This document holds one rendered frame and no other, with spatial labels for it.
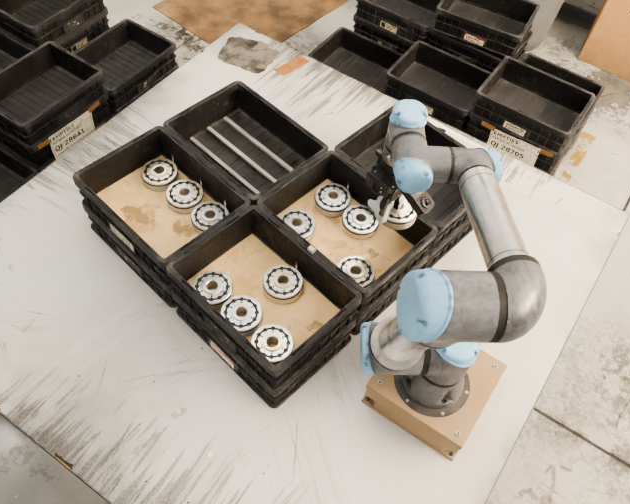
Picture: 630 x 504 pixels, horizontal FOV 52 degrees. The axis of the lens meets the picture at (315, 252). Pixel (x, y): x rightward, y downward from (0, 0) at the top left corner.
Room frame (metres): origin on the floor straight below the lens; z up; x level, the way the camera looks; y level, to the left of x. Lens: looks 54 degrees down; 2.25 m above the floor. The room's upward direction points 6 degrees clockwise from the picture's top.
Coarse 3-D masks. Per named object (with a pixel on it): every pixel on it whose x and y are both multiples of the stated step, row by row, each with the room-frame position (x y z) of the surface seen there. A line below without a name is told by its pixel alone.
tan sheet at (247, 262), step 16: (256, 240) 1.04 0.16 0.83; (224, 256) 0.98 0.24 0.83; (240, 256) 0.98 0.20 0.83; (256, 256) 0.99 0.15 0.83; (272, 256) 0.99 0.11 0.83; (224, 272) 0.93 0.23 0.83; (240, 272) 0.93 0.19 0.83; (256, 272) 0.94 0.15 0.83; (240, 288) 0.88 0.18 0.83; (256, 288) 0.89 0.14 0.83; (304, 288) 0.90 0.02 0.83; (272, 304) 0.85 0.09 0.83; (288, 304) 0.85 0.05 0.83; (304, 304) 0.86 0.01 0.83; (320, 304) 0.86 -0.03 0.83; (272, 320) 0.80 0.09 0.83; (288, 320) 0.80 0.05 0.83; (304, 320) 0.81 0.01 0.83; (320, 320) 0.81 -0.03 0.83; (304, 336) 0.76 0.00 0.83
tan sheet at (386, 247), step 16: (288, 208) 1.17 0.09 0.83; (304, 208) 1.17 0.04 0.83; (320, 224) 1.12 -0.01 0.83; (336, 224) 1.13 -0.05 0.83; (320, 240) 1.07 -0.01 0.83; (336, 240) 1.07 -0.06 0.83; (352, 240) 1.08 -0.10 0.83; (368, 240) 1.08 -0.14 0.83; (384, 240) 1.09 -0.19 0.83; (400, 240) 1.10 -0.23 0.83; (336, 256) 1.02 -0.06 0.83; (368, 256) 1.03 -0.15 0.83; (384, 256) 1.04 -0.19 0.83; (400, 256) 1.04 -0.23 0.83
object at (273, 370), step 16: (256, 208) 1.07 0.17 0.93; (224, 224) 1.01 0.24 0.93; (272, 224) 1.03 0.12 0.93; (208, 240) 0.95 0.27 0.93; (176, 272) 0.85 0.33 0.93; (336, 272) 0.90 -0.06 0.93; (192, 288) 0.81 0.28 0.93; (352, 288) 0.86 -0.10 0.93; (208, 304) 0.77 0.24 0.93; (352, 304) 0.81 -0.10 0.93; (224, 320) 0.73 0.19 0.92; (336, 320) 0.76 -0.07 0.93; (240, 336) 0.69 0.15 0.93; (320, 336) 0.72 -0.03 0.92; (304, 352) 0.68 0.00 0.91; (272, 368) 0.62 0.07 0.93
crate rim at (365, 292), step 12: (324, 156) 1.29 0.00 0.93; (336, 156) 1.29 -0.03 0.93; (288, 180) 1.18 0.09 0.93; (276, 192) 1.14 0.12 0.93; (276, 216) 1.05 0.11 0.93; (420, 216) 1.11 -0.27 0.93; (288, 228) 1.02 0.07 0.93; (432, 228) 1.07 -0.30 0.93; (300, 240) 0.98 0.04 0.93; (420, 240) 1.03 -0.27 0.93; (432, 240) 1.05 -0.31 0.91; (408, 252) 0.98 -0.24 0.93; (396, 264) 0.94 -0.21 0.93; (348, 276) 0.89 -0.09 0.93; (384, 276) 0.90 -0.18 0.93; (360, 288) 0.86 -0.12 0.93; (372, 288) 0.86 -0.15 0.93
